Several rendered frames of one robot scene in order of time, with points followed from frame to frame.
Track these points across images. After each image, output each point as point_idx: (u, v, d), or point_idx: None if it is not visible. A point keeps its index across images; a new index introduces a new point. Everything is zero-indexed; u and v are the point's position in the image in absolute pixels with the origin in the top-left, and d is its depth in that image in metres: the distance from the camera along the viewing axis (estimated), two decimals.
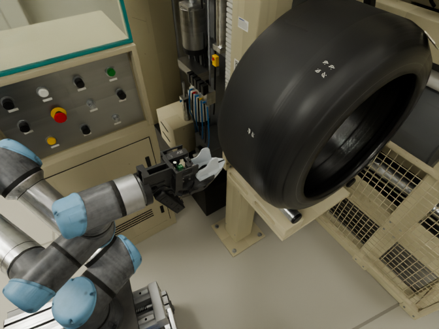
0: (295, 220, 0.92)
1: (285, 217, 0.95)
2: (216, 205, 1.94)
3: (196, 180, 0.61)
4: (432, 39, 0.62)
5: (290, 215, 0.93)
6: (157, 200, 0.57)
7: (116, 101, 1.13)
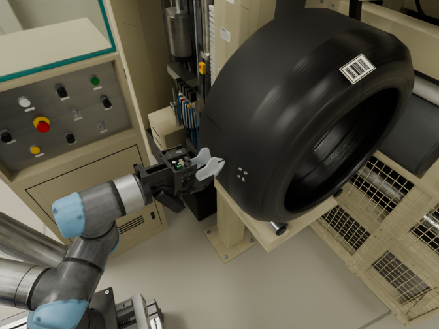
0: (281, 233, 0.92)
1: None
2: (208, 211, 1.92)
3: (195, 180, 0.61)
4: (350, 76, 0.52)
5: None
6: (157, 200, 0.57)
7: (101, 109, 1.12)
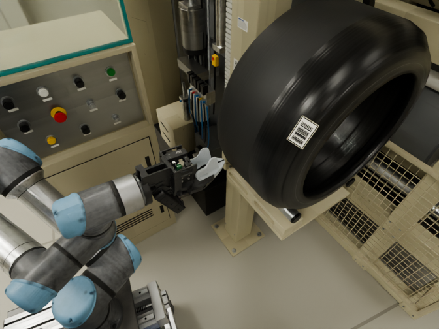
0: (299, 217, 0.93)
1: None
2: (216, 205, 1.94)
3: (195, 180, 0.61)
4: (297, 143, 0.58)
5: None
6: (157, 200, 0.58)
7: (115, 101, 1.14)
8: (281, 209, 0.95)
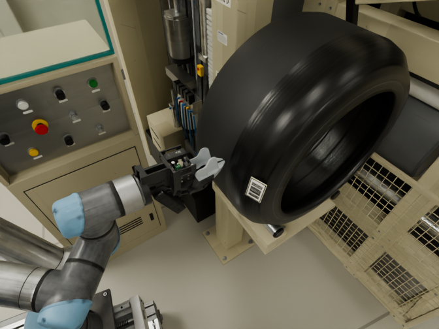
0: (278, 233, 0.91)
1: (268, 229, 0.93)
2: (207, 211, 1.93)
3: (195, 180, 0.61)
4: (255, 198, 0.63)
5: (275, 226, 0.92)
6: (157, 200, 0.58)
7: (100, 111, 1.12)
8: None
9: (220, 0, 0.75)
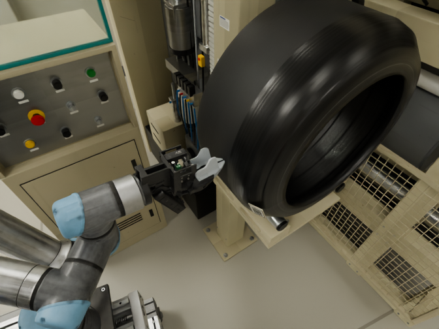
0: (285, 224, 0.89)
1: (275, 217, 0.89)
2: (208, 208, 1.90)
3: (195, 180, 0.61)
4: (260, 215, 0.72)
5: (283, 217, 0.90)
6: (157, 200, 0.58)
7: (98, 103, 1.09)
8: (267, 219, 0.92)
9: None
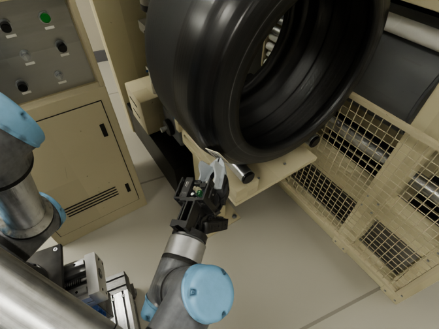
0: (249, 180, 0.82)
1: None
2: None
3: (217, 191, 0.60)
4: (222, 160, 0.69)
5: None
6: (208, 233, 0.56)
7: (57, 55, 1.02)
8: None
9: None
